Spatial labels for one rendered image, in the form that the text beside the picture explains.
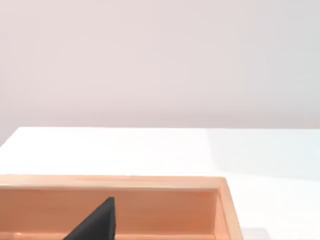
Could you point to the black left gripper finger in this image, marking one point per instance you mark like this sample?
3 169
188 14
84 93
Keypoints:
101 222

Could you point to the shallow salmon-coloured box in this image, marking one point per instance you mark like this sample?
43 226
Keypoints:
162 207

